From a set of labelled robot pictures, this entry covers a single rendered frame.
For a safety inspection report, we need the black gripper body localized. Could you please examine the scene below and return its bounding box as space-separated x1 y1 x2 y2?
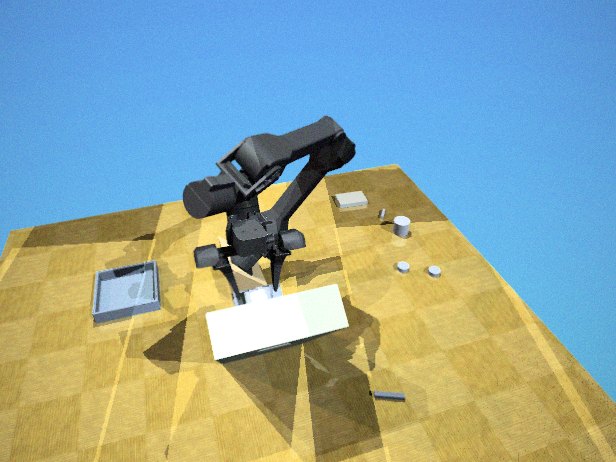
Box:
194 205 306 269

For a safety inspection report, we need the white flat rectangular block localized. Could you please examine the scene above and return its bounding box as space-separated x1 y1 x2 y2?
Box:
335 191 368 208

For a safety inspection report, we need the light blue square tray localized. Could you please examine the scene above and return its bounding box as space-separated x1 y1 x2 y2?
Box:
92 260 161 324

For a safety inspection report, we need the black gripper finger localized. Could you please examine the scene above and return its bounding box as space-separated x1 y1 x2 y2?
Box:
269 249 291 292
212 259 240 300

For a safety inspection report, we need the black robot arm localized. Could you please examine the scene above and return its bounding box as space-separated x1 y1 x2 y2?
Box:
183 116 356 276

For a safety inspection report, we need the grey rectangular bar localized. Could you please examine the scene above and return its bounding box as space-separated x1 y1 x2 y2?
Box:
374 391 405 400

